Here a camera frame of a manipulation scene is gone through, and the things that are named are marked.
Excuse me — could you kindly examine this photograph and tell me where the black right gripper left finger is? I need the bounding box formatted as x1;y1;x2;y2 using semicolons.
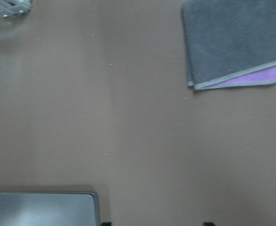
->
101;222;111;226

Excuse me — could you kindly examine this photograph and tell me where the grey laptop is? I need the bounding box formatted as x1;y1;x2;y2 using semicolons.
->
0;193;100;226

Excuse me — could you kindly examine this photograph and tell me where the purple cloth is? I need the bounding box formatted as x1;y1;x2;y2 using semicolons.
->
215;66;276;88

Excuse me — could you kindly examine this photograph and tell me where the grey metal bracket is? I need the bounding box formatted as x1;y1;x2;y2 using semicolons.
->
0;0;32;18

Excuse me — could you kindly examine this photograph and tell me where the grey folded cloth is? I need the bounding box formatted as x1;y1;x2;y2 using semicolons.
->
181;0;276;90

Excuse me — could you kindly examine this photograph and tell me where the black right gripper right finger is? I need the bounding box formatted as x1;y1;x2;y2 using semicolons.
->
203;222;216;226

